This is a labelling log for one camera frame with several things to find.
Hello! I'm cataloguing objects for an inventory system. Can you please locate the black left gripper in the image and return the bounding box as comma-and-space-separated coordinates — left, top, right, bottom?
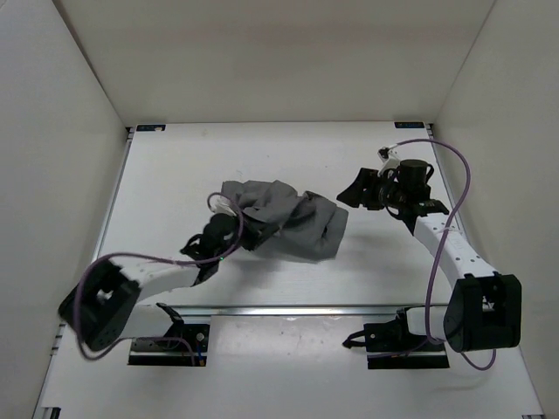
217, 208, 279, 258

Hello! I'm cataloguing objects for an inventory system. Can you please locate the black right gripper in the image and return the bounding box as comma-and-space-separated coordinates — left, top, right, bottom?
336, 169, 405, 211

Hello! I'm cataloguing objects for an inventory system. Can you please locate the grey pleated skirt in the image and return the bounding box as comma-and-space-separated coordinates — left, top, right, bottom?
221, 180, 349, 261

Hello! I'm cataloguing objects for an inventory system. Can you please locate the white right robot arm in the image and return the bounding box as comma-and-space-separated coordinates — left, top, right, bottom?
337, 159, 521, 353

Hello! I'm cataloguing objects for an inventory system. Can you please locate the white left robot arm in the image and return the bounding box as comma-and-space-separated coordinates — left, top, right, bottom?
58, 213, 280, 352

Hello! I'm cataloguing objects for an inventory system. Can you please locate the blue right corner label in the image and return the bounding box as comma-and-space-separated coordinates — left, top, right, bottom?
394, 121, 425, 129

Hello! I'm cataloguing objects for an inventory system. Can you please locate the blue corner label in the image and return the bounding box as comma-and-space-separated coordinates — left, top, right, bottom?
394, 121, 425, 129
135, 124, 166, 132

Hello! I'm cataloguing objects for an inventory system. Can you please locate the blue left corner label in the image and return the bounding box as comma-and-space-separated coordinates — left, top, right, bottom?
135, 124, 166, 132

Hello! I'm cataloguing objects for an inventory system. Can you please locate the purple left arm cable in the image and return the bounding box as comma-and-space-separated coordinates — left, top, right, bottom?
72, 191, 245, 361

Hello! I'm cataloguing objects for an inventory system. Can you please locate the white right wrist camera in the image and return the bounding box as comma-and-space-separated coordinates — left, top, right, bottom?
377, 145, 400, 176

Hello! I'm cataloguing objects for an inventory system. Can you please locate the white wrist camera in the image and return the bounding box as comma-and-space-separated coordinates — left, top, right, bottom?
377, 145, 400, 176
210, 196, 237, 217

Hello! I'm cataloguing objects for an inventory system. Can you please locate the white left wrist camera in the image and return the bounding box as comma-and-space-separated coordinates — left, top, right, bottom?
210, 196, 237, 217

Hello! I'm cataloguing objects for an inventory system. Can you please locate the aluminium table edge rail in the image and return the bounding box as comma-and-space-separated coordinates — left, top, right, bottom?
174, 305, 400, 317

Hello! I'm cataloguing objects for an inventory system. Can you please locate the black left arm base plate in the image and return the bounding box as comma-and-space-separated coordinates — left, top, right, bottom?
128, 316, 210, 367

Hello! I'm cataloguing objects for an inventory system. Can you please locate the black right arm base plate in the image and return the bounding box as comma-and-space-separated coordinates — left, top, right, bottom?
342, 319, 450, 370

